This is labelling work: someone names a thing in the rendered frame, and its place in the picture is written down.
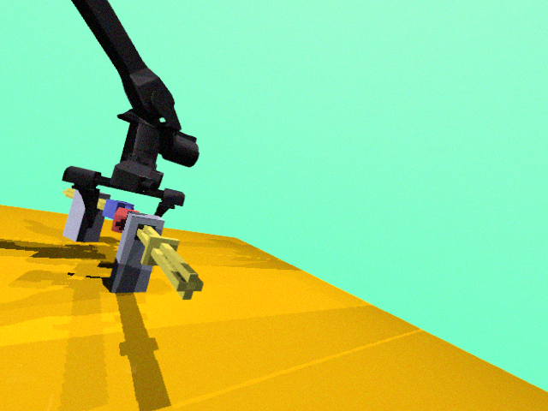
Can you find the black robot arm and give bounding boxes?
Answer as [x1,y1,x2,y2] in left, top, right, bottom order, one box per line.
[71,0,200,194]

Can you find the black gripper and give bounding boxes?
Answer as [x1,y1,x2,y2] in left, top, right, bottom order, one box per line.
[62,147,186,228]

